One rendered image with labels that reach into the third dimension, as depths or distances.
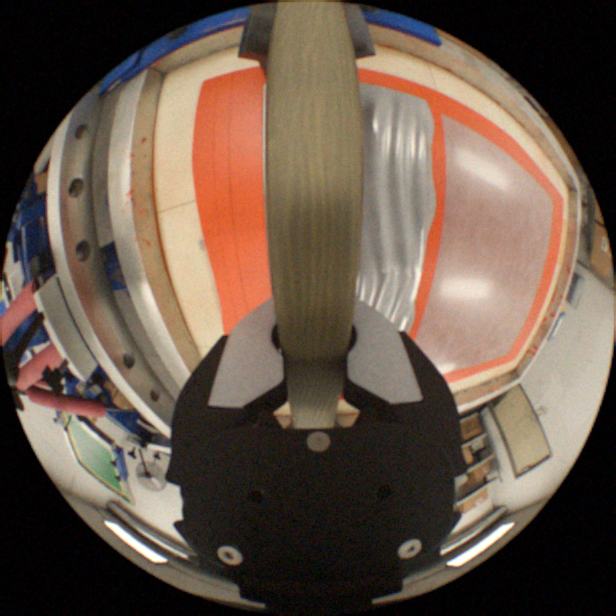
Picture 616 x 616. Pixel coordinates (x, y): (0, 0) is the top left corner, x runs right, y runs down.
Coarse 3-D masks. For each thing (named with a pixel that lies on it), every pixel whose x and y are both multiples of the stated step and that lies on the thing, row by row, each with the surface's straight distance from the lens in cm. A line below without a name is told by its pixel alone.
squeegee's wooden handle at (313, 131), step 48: (288, 48) 8; (336, 48) 8; (288, 96) 7; (336, 96) 7; (288, 144) 6; (336, 144) 6; (288, 192) 6; (336, 192) 6; (288, 240) 6; (336, 240) 6; (288, 288) 6; (336, 288) 6; (288, 336) 8; (336, 336) 8; (288, 384) 10; (336, 384) 10
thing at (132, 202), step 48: (192, 48) 26; (432, 48) 26; (144, 96) 25; (144, 144) 22; (144, 192) 21; (576, 192) 61; (144, 240) 20; (576, 240) 59; (144, 288) 21; (480, 384) 53
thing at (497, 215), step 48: (240, 96) 20; (432, 96) 24; (192, 144) 20; (240, 144) 18; (432, 144) 21; (480, 144) 26; (240, 192) 17; (480, 192) 24; (528, 192) 35; (240, 240) 18; (432, 240) 20; (480, 240) 25; (528, 240) 36
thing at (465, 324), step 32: (224, 288) 20; (256, 288) 19; (448, 288) 24; (480, 288) 28; (512, 288) 35; (544, 288) 50; (224, 320) 22; (416, 320) 23; (448, 320) 27; (480, 320) 32; (512, 320) 41; (448, 352) 31; (480, 352) 39; (512, 352) 53
